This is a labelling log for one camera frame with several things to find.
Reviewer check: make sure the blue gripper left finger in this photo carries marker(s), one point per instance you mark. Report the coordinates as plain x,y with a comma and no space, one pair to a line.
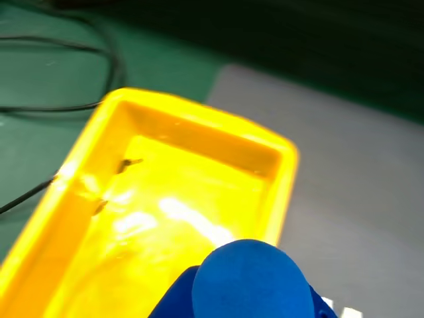
175,295

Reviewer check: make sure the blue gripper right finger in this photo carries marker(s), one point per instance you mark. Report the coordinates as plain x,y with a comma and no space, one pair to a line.
323,304

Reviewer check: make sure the small black screw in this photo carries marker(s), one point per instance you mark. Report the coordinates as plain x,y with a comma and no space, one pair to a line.
127,164

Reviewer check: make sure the grey mat with NOWROBO print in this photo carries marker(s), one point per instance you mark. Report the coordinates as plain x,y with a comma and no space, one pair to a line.
348,185

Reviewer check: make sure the yellow plastic bin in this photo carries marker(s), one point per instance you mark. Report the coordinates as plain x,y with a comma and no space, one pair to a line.
159,212

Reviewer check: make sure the blue ball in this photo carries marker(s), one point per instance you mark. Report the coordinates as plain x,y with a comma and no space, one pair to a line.
251,281

